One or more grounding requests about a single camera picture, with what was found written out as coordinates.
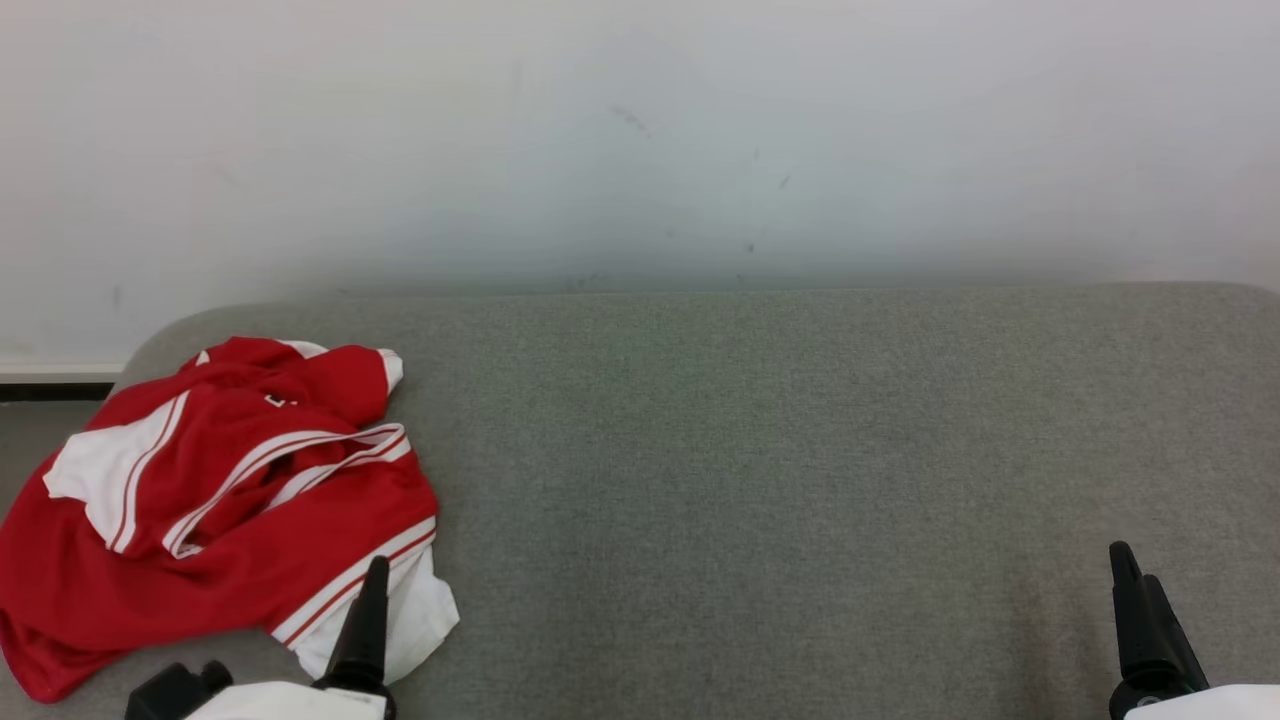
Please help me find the white skirting board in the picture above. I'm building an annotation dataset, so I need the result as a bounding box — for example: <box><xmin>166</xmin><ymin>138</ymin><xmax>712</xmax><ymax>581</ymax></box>
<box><xmin>0</xmin><ymin>363</ymin><xmax>125</xmax><ymax>386</ymax></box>

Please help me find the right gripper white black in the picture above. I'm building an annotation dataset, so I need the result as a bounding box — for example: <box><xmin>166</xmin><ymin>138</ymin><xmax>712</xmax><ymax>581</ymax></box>
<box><xmin>1108</xmin><ymin>542</ymin><xmax>1280</xmax><ymax>720</ymax></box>

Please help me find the red basketball jersey number 23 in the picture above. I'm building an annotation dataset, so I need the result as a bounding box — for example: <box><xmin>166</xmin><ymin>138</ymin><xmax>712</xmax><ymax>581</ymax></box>
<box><xmin>0</xmin><ymin>385</ymin><xmax>462</xmax><ymax>704</ymax></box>

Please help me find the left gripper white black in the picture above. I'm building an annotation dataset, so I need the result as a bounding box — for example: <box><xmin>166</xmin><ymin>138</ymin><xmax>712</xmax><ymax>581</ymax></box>
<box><xmin>125</xmin><ymin>556</ymin><xmax>397</xmax><ymax>720</ymax></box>

